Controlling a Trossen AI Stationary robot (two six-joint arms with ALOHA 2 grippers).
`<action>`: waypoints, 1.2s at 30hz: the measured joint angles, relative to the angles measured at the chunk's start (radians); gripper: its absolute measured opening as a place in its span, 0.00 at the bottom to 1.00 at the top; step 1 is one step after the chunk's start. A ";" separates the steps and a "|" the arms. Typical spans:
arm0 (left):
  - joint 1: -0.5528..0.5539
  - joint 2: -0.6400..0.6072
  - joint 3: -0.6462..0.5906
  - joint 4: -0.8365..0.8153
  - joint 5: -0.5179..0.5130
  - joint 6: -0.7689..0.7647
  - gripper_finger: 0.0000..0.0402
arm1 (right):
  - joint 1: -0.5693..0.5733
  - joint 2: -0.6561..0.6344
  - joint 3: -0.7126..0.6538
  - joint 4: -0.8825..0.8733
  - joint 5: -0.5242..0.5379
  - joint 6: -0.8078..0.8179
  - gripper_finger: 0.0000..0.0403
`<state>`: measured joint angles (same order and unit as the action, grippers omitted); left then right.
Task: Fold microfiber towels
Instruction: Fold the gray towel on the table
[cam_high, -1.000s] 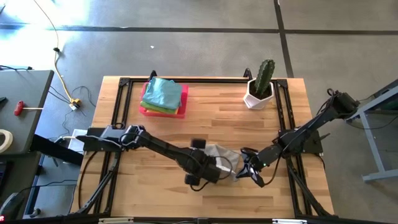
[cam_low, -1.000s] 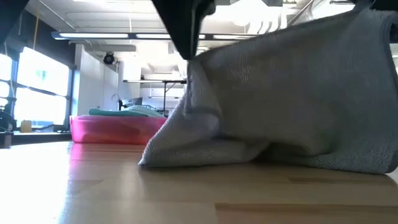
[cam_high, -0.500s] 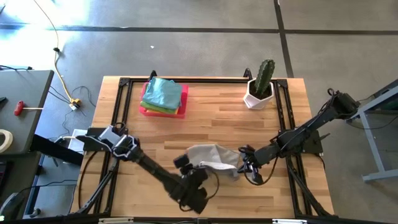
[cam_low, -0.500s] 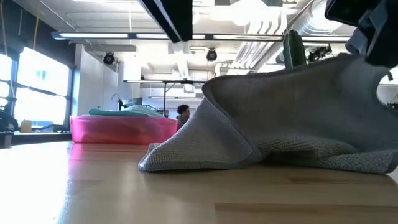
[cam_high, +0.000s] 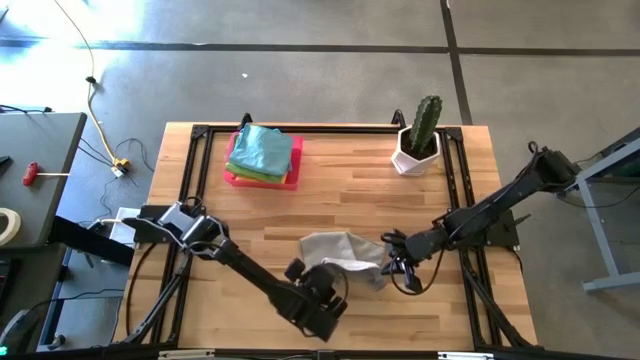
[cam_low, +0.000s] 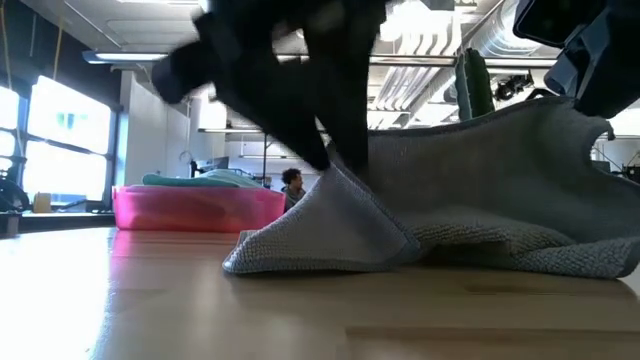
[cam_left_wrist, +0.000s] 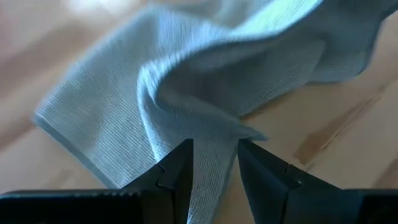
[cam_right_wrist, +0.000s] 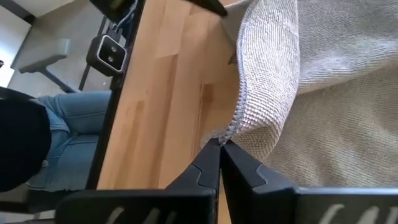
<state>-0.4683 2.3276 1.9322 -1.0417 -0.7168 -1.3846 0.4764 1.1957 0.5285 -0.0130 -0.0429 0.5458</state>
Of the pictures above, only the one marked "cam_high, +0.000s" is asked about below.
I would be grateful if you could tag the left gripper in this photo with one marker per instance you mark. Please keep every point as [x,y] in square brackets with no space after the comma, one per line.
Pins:
[322,290]

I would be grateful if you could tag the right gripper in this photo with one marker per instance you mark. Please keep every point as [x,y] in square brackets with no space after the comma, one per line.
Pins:
[407,250]

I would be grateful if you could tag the grey microfiber towel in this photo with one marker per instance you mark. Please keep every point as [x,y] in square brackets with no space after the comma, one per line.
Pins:
[345,255]

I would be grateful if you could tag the yellow microfiber towel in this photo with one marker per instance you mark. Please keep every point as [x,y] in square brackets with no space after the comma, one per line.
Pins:
[280,179]

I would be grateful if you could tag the green woven microfiber towel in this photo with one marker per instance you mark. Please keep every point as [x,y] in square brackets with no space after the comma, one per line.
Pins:
[250,173]

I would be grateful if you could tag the teal microfiber towel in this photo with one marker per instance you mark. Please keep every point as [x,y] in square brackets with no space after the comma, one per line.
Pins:
[262,150]

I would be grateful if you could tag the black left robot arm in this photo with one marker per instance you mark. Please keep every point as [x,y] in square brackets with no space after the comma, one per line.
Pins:
[240,262]

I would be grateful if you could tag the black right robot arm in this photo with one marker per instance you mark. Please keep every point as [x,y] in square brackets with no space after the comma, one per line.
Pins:
[500,205]

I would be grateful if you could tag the white faceted planter pot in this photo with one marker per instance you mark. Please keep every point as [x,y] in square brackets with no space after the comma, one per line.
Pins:
[410,162]

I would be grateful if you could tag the pink plastic bin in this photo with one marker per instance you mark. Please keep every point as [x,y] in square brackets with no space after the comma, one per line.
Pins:
[297,165]

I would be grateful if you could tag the green cactus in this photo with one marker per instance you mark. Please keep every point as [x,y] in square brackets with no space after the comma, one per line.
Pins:
[425,122]

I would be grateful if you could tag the grey metal desk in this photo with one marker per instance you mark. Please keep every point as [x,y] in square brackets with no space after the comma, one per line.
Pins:
[600,200]

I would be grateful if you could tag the grey side table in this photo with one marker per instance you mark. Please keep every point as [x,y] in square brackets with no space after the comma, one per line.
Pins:
[40,175]

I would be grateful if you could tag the masking tape roll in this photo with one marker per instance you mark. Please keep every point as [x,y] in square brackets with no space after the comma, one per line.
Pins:
[12,220]

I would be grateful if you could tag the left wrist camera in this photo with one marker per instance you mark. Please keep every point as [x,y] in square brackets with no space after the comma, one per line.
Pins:
[295,270]

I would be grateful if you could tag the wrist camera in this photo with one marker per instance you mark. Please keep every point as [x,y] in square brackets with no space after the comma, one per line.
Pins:
[295,270]
[393,238]

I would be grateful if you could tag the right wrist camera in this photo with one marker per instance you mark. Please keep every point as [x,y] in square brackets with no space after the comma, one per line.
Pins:
[393,238]

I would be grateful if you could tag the black table frame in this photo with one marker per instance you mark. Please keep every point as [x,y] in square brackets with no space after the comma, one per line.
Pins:
[199,133]

